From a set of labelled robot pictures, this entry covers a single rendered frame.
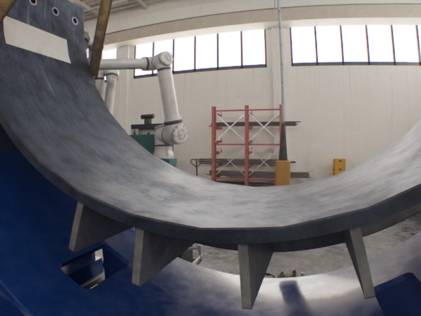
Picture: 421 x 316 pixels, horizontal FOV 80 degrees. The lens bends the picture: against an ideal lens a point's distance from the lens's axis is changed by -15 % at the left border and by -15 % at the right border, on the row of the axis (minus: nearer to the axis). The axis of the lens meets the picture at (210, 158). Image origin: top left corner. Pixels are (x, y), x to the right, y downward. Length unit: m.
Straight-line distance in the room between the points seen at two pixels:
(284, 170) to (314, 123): 9.80
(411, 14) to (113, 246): 12.05
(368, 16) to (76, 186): 11.59
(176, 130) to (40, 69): 1.23
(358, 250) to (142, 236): 0.49
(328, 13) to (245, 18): 3.11
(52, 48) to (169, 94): 1.07
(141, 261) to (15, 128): 0.60
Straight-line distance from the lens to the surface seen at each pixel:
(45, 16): 1.67
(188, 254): 3.15
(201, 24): 12.27
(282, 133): 1.61
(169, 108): 2.32
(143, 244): 0.75
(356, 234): 0.63
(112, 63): 2.31
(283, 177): 1.59
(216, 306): 1.15
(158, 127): 2.48
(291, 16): 11.68
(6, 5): 1.34
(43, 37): 1.59
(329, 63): 11.84
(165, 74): 2.34
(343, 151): 11.42
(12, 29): 1.48
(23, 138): 1.01
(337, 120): 11.44
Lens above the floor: 1.57
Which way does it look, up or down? 2 degrees down
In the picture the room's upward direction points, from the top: straight up
